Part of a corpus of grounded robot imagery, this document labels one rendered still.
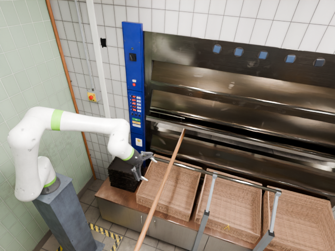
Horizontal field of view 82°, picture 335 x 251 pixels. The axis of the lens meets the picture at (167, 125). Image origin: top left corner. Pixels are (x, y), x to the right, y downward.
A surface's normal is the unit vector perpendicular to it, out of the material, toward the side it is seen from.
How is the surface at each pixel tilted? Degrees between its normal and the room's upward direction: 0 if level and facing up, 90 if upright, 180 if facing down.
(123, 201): 0
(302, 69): 90
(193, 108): 70
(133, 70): 90
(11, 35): 90
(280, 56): 90
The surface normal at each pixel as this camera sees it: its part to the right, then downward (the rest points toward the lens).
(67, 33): -0.30, 0.55
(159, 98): -0.26, 0.25
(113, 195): 0.05, -0.80
